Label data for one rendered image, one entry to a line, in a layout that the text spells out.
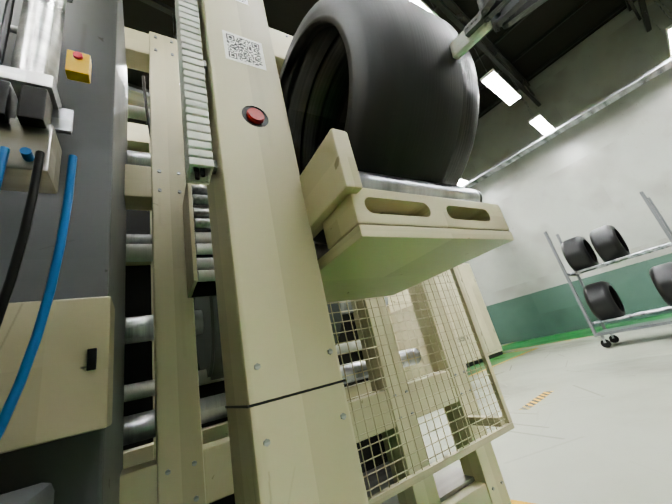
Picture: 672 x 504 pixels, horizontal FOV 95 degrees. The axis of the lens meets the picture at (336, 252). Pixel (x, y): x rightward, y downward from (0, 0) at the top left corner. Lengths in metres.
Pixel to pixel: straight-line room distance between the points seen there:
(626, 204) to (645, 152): 1.43
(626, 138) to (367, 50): 11.88
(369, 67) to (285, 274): 0.36
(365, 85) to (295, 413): 0.50
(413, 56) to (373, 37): 0.07
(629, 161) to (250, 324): 11.98
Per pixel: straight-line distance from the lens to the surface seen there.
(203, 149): 0.53
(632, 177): 12.04
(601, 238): 6.09
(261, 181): 0.50
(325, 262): 0.48
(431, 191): 0.59
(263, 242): 0.45
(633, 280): 11.74
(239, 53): 0.70
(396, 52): 0.60
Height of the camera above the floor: 0.64
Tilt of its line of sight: 19 degrees up
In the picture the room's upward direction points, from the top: 13 degrees counter-clockwise
